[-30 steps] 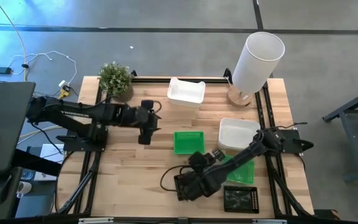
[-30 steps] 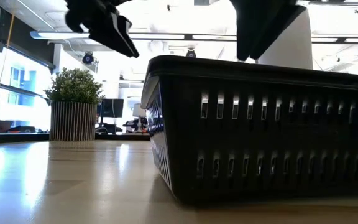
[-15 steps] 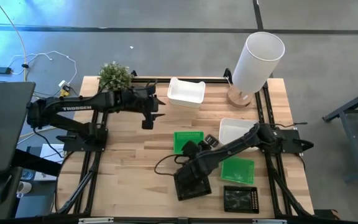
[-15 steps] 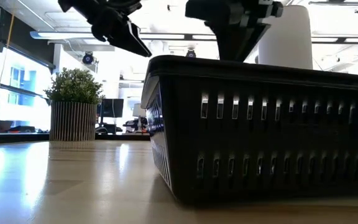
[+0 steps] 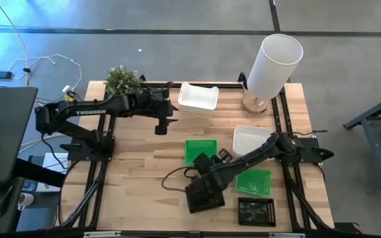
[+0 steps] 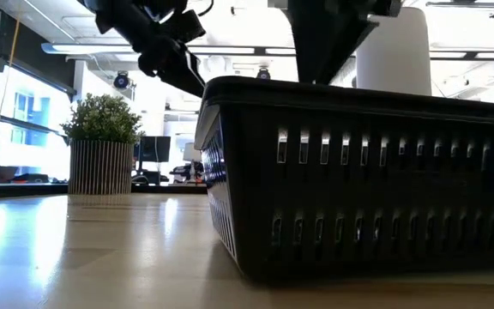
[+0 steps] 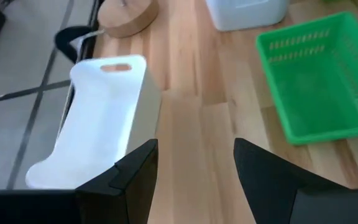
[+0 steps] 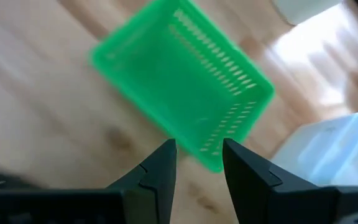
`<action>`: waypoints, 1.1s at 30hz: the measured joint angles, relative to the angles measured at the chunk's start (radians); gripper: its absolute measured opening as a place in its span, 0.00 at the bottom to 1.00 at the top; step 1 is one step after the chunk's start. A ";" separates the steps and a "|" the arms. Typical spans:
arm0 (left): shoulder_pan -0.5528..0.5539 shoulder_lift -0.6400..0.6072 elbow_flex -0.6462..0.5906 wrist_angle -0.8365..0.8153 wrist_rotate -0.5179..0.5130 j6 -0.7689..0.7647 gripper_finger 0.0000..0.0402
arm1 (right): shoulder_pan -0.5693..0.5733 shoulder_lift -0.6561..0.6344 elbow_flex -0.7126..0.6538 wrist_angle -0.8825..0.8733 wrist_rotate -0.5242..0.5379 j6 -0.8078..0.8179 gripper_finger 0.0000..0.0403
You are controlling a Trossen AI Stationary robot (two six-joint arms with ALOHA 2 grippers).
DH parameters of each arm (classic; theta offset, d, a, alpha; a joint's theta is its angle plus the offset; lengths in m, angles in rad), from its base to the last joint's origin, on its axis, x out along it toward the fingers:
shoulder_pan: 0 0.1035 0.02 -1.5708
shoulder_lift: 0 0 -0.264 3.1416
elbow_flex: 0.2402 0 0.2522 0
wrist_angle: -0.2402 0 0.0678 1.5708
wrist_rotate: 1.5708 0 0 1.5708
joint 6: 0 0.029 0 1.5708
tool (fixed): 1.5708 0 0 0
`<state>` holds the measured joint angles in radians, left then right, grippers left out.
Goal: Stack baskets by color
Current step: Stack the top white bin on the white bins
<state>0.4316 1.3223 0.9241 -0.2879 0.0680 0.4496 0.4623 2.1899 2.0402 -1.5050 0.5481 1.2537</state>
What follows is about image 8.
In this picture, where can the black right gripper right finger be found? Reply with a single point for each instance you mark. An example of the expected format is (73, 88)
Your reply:
(259, 193)

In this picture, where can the green plastic basket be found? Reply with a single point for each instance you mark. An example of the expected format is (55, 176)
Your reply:
(172, 84)

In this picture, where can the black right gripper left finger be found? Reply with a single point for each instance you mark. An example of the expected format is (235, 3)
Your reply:
(154, 193)

